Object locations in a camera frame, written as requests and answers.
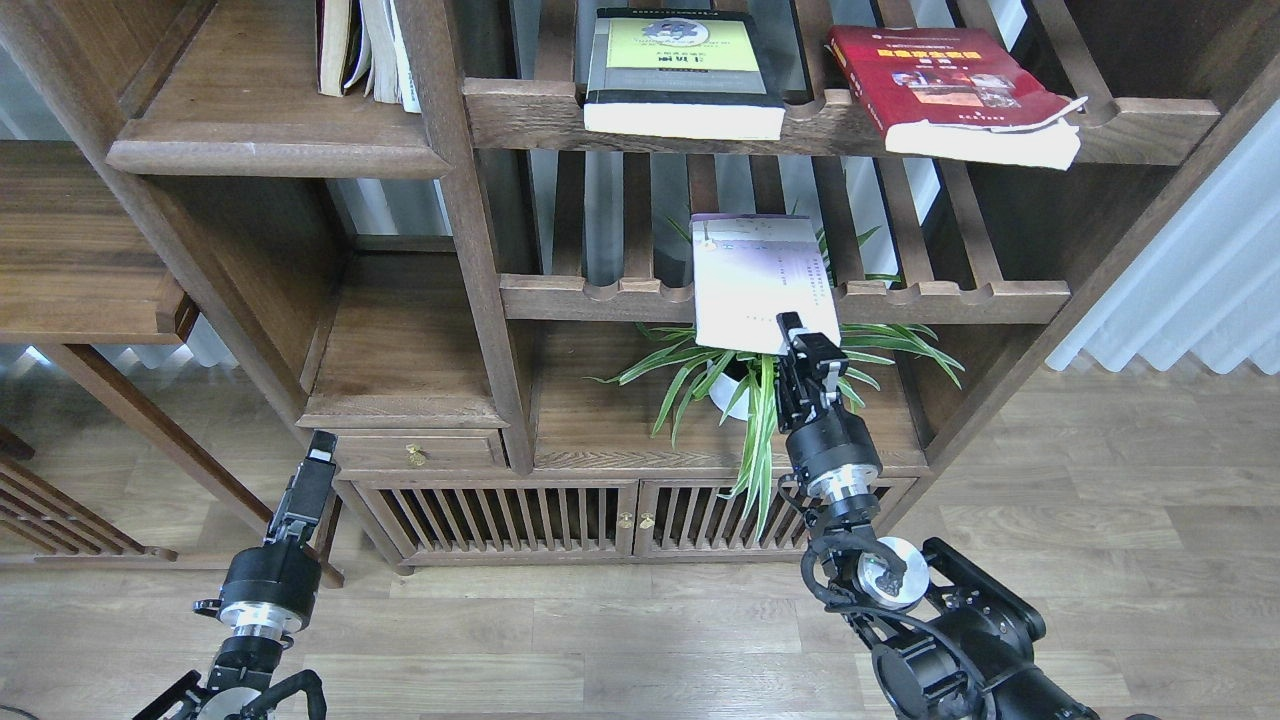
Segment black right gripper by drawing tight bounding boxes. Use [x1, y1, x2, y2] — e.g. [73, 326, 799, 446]
[778, 313, 883, 496]

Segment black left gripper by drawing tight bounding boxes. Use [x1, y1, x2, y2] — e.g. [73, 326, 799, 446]
[193, 430, 338, 635]

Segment pale lilac paperback book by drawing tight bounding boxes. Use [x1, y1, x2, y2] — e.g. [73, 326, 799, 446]
[690, 213, 840, 355]

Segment red paperback book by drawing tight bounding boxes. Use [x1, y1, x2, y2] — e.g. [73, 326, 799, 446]
[827, 26, 1084, 170]

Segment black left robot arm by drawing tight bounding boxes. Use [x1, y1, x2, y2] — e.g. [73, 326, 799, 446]
[137, 430, 338, 719]

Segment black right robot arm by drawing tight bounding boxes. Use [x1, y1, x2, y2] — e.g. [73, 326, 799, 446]
[774, 313, 1094, 719]

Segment upright white books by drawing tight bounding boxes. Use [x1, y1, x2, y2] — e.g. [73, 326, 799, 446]
[357, 1, 421, 114]

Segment green spider plant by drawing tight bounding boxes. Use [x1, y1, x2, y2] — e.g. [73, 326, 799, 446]
[590, 222, 965, 541]

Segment white plant pot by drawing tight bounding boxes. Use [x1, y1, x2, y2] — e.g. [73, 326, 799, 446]
[709, 355, 783, 421]

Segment brass cabinet door knobs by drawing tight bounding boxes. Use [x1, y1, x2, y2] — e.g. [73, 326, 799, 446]
[616, 512, 657, 530]

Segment dark wooden bookshelf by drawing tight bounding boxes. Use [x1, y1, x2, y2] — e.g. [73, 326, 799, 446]
[3, 1, 1277, 573]

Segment yellow and black book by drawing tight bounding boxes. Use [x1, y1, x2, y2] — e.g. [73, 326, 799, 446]
[582, 8, 785, 141]

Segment white curtain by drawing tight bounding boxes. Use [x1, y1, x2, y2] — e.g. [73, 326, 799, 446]
[1047, 106, 1279, 375]

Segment upright tan book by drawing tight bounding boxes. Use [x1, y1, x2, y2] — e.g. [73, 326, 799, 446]
[315, 1, 358, 97]

